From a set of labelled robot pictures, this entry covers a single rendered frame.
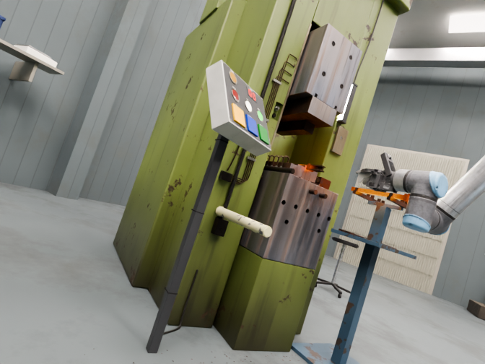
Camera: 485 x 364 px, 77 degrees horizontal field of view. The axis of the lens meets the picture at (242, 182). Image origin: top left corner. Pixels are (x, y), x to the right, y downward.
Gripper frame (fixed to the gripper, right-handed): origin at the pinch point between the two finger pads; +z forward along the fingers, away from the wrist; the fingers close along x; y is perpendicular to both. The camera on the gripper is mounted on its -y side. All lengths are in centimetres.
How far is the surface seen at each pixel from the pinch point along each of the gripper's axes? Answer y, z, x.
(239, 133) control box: 5, 10, -59
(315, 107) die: -31.3, 33.6, -8.1
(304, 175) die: 5.2, 33.6, -1.5
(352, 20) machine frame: -100, 48, 10
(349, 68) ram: -62, 34, 7
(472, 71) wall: -503, 343, 715
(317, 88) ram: -41, 34, -11
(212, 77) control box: -12, 18, -74
